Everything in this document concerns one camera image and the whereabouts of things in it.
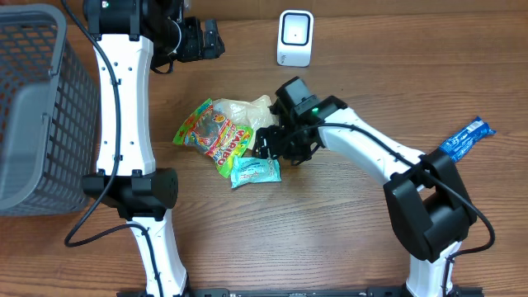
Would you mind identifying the beige snack bag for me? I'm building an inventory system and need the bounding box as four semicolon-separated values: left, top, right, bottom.
213;95;278;133

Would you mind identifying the green toilet tissue pack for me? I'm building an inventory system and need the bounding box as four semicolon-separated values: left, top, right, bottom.
230;157;281;189

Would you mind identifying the colourful Haribo candy bag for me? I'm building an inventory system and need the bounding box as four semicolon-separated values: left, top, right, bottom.
172;99;253;178

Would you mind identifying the blue wafer bar wrapper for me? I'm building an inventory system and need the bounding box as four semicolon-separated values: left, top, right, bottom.
439;116;497;163

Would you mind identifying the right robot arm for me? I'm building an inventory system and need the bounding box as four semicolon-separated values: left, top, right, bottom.
252;77;483;296

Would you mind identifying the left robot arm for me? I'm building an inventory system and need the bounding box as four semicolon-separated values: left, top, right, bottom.
82;0;224;296

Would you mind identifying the white barcode scanner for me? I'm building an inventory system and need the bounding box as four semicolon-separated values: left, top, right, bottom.
276;9;314;68

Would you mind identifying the grey plastic mesh basket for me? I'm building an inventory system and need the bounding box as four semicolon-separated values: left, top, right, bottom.
1;4;100;216

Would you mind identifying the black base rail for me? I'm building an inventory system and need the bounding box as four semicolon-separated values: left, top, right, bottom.
115;285;484;297

